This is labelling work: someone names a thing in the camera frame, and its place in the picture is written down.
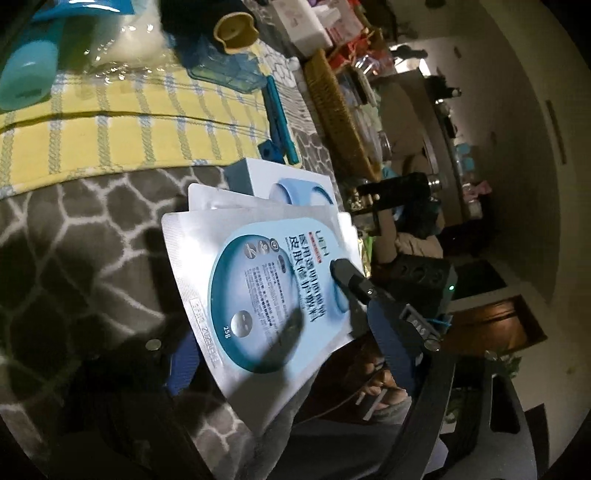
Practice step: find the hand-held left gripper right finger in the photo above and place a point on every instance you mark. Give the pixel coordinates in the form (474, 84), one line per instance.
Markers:
(392, 346)

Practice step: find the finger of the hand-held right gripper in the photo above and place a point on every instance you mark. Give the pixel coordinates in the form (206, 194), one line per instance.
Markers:
(346, 274)

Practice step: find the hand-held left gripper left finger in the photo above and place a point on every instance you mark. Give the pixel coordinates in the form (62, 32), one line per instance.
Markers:
(182, 364)

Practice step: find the silver and blue face mask packet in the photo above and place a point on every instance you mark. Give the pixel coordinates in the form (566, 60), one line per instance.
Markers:
(348, 230)
(258, 295)
(217, 198)

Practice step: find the person's foot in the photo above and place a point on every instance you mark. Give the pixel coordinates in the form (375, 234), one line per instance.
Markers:
(383, 385)

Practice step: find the brown wooden stool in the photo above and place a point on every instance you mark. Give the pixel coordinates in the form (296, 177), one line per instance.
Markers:
(494, 323)

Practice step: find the person's leg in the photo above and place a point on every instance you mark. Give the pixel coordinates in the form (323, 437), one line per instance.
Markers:
(332, 429)

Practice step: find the white box with blue oval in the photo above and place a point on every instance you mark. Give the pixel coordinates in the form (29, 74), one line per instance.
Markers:
(286, 182)

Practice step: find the grey patterned cloth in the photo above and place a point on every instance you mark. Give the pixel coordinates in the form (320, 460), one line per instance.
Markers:
(69, 254)

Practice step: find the wicker basket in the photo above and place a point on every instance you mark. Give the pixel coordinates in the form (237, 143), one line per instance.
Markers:
(337, 115)

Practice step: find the long teal plastic clip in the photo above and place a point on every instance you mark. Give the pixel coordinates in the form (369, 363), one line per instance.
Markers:
(279, 120)

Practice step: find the yellow checked tablecloth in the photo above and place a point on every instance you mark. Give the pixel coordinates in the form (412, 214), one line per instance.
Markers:
(115, 129)

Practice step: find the blue transparent plastic box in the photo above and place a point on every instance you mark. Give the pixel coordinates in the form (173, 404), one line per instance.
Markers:
(226, 60)

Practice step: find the plain white box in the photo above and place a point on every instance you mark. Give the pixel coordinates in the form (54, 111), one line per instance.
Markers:
(300, 23)

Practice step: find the yellow plastic cup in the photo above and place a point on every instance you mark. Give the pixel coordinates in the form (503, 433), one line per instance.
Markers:
(233, 27)

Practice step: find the clear bag of cotton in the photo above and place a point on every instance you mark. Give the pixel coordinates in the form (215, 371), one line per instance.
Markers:
(124, 41)

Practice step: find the teal plastic bottle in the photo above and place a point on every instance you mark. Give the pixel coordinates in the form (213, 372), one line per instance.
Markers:
(27, 78)

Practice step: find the blue plastic packet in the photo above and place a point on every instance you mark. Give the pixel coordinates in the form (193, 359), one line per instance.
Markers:
(87, 9)

